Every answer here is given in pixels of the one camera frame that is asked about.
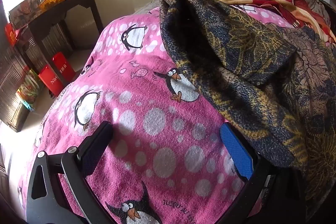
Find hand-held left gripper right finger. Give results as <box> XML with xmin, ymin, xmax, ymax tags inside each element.
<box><xmin>220</xmin><ymin>124</ymin><xmax>302</xmax><ymax>224</ymax></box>

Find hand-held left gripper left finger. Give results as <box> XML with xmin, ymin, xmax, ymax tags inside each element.
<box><xmin>28</xmin><ymin>121</ymin><xmax>114</xmax><ymax>222</ymax></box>

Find dark blue gold patterned garment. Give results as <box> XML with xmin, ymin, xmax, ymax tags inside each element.
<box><xmin>159</xmin><ymin>0</ymin><xmax>336</xmax><ymax>216</ymax></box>

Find colourful printed bag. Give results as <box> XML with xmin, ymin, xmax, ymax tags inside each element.
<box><xmin>16</xmin><ymin>68</ymin><xmax>44</xmax><ymax>111</ymax></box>

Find pink penguin print blanket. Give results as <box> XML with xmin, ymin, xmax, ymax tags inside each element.
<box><xmin>16</xmin><ymin>5</ymin><xmax>297</xmax><ymax>224</ymax></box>

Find dark slatted wooden cabinet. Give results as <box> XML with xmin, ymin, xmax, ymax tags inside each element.
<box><xmin>0</xmin><ymin>46</ymin><xmax>34</xmax><ymax>132</ymax></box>

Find dark wooden desk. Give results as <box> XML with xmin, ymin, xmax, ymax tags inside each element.
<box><xmin>16</xmin><ymin>0</ymin><xmax>104</xmax><ymax>77</ymax></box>

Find framed picture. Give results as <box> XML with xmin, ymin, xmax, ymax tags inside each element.
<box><xmin>9</xmin><ymin>0</ymin><xmax>44</xmax><ymax>29</ymax></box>

